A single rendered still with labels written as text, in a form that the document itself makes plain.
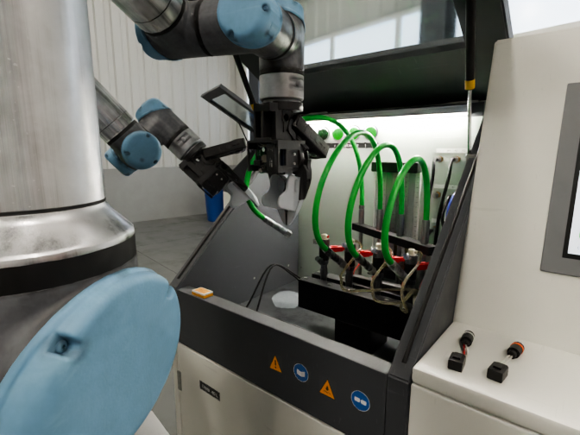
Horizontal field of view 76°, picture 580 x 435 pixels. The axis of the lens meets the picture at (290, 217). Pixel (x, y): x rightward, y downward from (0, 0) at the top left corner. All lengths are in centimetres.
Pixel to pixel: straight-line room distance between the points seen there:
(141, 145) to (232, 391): 62
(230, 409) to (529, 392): 68
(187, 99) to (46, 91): 773
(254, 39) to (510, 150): 55
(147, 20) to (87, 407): 47
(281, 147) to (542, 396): 53
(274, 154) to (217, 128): 765
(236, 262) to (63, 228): 101
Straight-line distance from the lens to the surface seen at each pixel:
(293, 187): 65
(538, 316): 84
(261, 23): 53
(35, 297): 21
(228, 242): 117
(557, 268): 83
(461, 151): 112
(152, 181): 757
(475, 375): 70
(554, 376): 75
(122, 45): 769
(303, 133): 66
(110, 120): 82
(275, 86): 63
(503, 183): 85
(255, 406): 98
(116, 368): 23
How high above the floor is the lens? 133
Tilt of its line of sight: 10 degrees down
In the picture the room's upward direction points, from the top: straight up
